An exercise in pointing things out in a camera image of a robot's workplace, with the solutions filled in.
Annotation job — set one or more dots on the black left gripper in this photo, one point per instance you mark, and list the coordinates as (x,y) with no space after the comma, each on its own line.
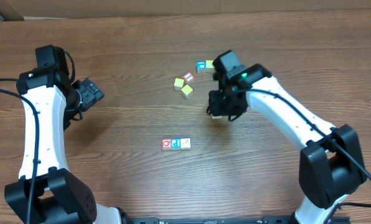
(91,93)

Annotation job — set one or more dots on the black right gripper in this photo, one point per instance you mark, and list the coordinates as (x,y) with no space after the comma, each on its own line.
(219,109)

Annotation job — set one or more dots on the white picture block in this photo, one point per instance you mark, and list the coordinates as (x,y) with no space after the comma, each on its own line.
(185,143)

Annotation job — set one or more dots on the blue letter P block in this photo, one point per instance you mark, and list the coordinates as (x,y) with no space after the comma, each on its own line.
(176,143)

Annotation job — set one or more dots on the red letter Q block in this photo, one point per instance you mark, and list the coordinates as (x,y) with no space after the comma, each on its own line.
(166,144)

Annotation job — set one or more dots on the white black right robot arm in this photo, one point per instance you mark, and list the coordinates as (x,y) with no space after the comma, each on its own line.
(331,162)

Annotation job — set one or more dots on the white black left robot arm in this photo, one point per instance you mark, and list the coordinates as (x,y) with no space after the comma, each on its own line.
(47,192)

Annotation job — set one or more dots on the yellow block top middle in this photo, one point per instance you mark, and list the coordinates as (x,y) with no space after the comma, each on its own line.
(210,66)

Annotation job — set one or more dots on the yellow block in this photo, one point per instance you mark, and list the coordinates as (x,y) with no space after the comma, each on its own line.
(210,66)
(187,91)
(178,83)

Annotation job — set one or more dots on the yellow block lower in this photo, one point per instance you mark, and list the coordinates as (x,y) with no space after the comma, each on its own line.
(187,91)

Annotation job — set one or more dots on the red letter I block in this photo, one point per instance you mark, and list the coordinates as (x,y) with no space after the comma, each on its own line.
(188,77)

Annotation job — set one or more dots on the yellow block left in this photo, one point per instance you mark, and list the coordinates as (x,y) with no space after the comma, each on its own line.
(178,83)

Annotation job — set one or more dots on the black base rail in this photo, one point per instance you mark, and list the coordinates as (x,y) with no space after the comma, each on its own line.
(262,220)

